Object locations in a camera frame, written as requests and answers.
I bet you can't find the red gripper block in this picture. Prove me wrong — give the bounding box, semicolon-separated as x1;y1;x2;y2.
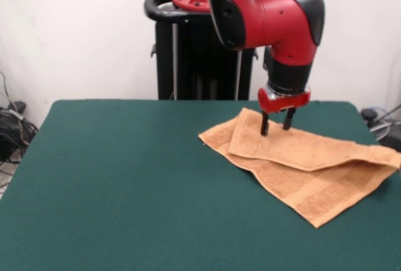
258;87;312;136

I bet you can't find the orange terry towel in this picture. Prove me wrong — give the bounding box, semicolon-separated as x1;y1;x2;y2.
197;107;401;229

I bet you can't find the dark green table cloth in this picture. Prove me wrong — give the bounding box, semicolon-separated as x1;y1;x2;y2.
0;99;401;271

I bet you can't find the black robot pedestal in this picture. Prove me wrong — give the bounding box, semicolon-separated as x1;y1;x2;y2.
143;0;276;101

